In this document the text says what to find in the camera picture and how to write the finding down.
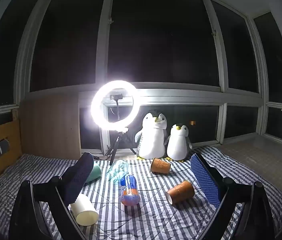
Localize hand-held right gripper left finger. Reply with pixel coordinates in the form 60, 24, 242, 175
8, 152, 94, 240

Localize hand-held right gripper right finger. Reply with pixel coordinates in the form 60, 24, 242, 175
190, 153, 276, 240

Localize mint green cup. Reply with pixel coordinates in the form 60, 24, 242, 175
85, 161, 103, 183

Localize brown paper cup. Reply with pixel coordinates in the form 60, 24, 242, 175
165, 180, 196, 206
150, 157, 172, 175

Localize white paper cup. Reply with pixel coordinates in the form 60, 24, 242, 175
70, 194, 99, 226

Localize small penguin plush toy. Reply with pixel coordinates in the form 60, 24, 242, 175
164, 123, 193, 162

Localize black tripod stand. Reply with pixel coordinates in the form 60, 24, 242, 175
104, 94, 136, 166

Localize blue striped blanket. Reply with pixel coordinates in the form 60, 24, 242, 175
0, 145, 282, 240

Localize large penguin plush toy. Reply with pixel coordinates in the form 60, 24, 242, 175
134, 112, 169, 160

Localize wooden headboard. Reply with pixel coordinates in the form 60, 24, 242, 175
0, 119, 23, 178

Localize black cable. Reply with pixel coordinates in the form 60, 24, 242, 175
92, 155, 138, 165

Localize white ring light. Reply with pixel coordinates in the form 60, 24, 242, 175
90, 80, 139, 132

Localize white window frame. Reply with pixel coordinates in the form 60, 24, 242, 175
0, 0, 282, 157

